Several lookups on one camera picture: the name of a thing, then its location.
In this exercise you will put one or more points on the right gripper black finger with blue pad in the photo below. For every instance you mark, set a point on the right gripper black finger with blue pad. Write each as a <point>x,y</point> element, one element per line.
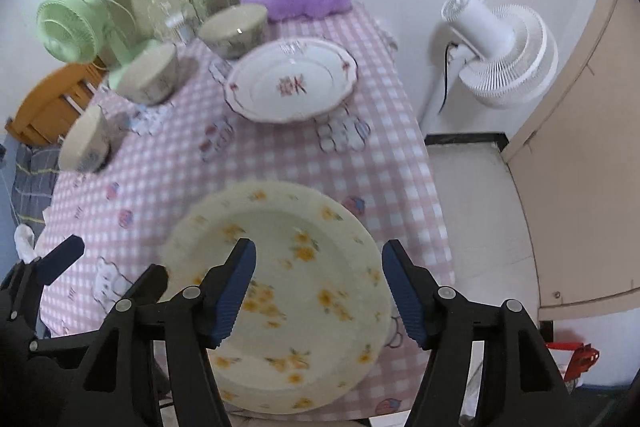
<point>199,319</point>
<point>520,383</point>

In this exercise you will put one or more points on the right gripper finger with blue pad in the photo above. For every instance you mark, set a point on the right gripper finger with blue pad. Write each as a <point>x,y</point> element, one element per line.
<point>43,271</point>

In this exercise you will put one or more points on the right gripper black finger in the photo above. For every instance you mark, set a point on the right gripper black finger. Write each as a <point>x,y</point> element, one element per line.
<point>114,385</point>

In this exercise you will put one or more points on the cream plate yellow flowers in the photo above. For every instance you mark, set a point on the cream plate yellow flowers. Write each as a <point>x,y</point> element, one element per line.
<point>317,311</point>

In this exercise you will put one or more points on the bowl edge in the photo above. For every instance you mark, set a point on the bowl edge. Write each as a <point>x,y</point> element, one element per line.
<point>86,145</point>

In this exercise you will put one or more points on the white plate red pattern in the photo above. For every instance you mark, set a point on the white plate red pattern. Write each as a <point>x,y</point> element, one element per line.
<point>291,80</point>

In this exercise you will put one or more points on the red object on floor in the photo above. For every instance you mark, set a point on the red object on floor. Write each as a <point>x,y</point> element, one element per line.
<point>573,360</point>

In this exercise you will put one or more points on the grey plaid cloth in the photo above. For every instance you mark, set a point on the grey plaid cloth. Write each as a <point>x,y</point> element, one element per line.
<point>36,171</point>

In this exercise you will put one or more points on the wooden chair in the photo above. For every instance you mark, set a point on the wooden chair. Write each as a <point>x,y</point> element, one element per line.
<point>52,107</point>

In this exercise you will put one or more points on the middle floral ceramic bowl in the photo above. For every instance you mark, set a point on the middle floral ceramic bowl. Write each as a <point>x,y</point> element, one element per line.
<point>151,77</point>

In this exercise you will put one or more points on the floral ceramic bowl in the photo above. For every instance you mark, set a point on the floral ceramic bowl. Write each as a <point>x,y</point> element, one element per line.
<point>235,31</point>
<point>151,77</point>

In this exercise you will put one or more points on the pink checkered tablecloth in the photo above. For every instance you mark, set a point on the pink checkered tablecloth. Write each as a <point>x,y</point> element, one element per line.
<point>369,155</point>

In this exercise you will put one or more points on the beige door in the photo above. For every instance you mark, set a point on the beige door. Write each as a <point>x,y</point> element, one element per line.
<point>575,164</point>

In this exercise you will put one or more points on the green desk fan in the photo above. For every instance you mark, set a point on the green desk fan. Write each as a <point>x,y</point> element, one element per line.
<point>78,31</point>

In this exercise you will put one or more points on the cotton swab container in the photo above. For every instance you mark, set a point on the cotton swab container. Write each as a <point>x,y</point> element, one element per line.
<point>181,27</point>

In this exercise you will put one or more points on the far floral ceramic bowl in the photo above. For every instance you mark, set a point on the far floral ceramic bowl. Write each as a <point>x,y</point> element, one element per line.
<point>235,31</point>

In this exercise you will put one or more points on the white floor fan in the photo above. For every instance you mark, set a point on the white floor fan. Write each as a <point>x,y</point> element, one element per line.
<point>497,63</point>

